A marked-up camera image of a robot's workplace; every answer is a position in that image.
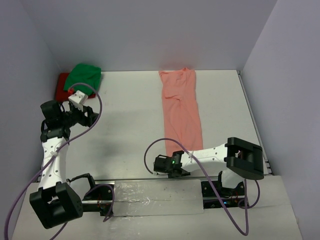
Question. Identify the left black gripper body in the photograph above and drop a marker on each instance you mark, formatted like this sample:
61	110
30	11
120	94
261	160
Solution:
75	116

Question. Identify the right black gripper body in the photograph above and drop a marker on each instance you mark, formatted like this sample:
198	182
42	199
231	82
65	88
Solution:
170	175

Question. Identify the salmon pink t-shirt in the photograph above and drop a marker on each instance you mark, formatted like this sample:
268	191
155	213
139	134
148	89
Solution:
180	108

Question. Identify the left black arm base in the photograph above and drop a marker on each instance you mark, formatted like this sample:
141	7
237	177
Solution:
99	198

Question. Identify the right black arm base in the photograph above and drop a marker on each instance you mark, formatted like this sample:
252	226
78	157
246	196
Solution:
232	198

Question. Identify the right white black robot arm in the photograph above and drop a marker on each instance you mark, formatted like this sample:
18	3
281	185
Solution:
237	160

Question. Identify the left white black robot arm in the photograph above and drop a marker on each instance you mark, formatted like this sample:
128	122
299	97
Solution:
55	202

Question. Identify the red folded t-shirt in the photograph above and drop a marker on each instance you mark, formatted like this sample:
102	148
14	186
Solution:
62	88

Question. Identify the green folded t-shirt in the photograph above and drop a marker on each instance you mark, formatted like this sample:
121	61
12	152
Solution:
85	68

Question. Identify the silver tape patch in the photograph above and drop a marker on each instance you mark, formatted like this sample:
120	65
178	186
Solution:
160	197

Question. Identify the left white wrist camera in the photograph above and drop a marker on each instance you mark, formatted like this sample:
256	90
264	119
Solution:
77	99

